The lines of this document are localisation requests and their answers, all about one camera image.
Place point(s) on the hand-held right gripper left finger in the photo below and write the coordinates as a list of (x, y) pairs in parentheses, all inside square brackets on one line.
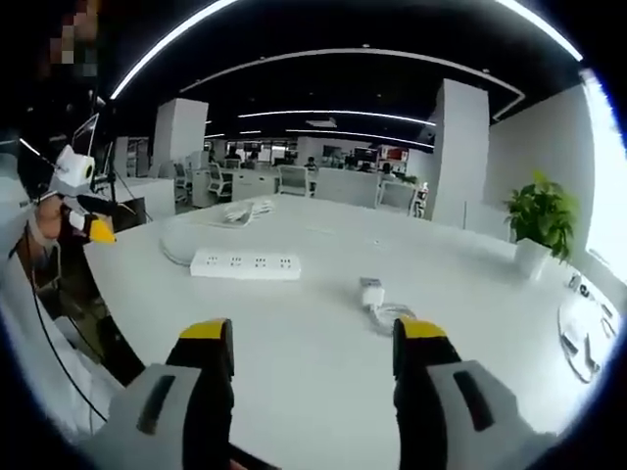
[(196, 391)]

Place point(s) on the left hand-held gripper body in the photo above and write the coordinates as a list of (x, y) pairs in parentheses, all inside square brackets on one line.
[(73, 178)]

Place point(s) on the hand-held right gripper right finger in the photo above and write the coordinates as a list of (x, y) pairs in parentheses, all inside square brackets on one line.
[(436, 391)]

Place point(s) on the white charger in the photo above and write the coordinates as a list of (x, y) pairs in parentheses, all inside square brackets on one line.
[(372, 291)]

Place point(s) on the white power strip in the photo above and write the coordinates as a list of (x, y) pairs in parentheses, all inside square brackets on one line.
[(245, 264)]

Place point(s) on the white desk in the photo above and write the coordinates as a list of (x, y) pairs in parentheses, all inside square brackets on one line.
[(313, 318)]

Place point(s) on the person's left hand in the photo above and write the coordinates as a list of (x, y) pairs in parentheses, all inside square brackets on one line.
[(49, 220)]

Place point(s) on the black tripod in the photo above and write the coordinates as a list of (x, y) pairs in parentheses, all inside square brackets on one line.
[(111, 171)]

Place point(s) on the white pillar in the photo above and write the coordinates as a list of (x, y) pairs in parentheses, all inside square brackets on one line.
[(458, 152), (180, 132)]

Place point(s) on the white office chair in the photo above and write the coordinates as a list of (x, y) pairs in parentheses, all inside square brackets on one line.
[(294, 181), (219, 182)]

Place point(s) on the white gloves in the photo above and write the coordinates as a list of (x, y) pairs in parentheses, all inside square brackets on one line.
[(247, 211)]

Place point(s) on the small white red robot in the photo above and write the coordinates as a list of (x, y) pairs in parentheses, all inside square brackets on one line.
[(422, 196)]

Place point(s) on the green potted plant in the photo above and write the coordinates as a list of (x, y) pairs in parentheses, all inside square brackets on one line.
[(541, 220)]

